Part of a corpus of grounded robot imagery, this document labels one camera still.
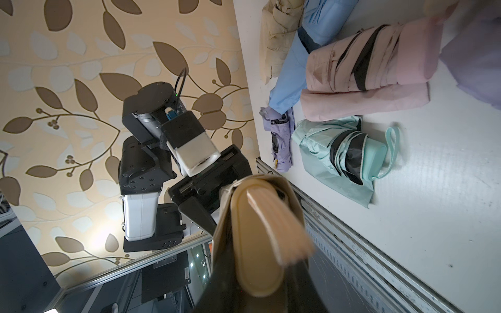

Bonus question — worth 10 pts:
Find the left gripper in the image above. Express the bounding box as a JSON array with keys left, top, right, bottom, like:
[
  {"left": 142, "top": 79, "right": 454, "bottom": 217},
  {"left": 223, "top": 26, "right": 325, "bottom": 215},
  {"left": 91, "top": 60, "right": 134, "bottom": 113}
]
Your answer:
[{"left": 168, "top": 145, "right": 252, "bottom": 236}]

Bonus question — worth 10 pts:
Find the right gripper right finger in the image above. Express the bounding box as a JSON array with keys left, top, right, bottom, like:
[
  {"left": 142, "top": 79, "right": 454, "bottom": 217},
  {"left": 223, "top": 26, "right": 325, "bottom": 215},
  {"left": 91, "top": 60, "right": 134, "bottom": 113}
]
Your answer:
[{"left": 283, "top": 261, "right": 327, "bottom": 313}]

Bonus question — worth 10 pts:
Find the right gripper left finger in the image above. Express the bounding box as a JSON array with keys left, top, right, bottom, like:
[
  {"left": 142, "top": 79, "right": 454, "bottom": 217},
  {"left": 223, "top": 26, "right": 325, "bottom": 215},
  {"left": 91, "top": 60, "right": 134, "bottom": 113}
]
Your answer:
[{"left": 193, "top": 243, "right": 245, "bottom": 313}]

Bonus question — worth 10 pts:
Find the cream sleeved umbrella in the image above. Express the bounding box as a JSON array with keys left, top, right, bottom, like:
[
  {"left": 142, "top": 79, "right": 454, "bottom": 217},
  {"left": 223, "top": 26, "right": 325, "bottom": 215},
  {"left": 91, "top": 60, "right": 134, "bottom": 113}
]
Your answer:
[{"left": 213, "top": 175, "right": 315, "bottom": 276}]

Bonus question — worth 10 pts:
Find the tan umbrella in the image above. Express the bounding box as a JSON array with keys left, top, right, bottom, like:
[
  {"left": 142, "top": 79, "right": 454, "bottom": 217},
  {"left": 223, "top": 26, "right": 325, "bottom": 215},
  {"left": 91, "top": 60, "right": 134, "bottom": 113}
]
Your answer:
[{"left": 230, "top": 178, "right": 314, "bottom": 298}]

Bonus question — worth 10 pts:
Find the purple umbrella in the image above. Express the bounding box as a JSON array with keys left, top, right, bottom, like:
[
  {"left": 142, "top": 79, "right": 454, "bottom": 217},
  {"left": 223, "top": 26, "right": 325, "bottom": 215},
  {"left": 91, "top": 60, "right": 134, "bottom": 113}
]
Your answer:
[{"left": 259, "top": 106, "right": 296, "bottom": 173}]

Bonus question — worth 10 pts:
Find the mint green umbrella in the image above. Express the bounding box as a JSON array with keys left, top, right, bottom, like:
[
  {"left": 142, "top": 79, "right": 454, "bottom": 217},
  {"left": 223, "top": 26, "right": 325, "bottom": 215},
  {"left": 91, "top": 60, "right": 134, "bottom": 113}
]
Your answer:
[{"left": 292, "top": 116, "right": 400, "bottom": 208}]

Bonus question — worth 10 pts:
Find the pink sleeved umbrella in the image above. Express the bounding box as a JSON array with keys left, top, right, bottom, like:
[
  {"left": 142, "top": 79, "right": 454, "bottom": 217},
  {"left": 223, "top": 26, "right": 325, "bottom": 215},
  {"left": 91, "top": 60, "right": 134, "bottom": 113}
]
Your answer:
[{"left": 300, "top": 83, "right": 430, "bottom": 121}]

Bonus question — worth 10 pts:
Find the beige umbrella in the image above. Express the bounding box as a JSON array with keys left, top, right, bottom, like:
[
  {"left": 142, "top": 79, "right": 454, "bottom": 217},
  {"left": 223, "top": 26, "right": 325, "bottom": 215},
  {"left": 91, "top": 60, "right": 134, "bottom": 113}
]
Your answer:
[{"left": 259, "top": 0, "right": 305, "bottom": 84}]

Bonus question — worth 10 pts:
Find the blue sleeved umbrella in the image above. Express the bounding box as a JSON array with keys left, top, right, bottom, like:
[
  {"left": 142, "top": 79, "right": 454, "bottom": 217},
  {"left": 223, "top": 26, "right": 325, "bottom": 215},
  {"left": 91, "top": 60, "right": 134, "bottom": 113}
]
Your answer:
[{"left": 269, "top": 0, "right": 358, "bottom": 114}]

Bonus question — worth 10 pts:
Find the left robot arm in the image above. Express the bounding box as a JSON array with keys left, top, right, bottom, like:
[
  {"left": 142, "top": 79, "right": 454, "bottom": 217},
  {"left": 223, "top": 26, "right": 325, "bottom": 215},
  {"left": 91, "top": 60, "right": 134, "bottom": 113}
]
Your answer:
[{"left": 119, "top": 82, "right": 251, "bottom": 252}]

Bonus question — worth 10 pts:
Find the aluminium front rail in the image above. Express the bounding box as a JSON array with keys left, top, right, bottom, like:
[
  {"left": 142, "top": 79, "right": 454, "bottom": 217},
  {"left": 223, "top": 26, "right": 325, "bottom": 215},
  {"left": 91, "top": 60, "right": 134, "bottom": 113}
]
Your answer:
[{"left": 256, "top": 157, "right": 467, "bottom": 313}]

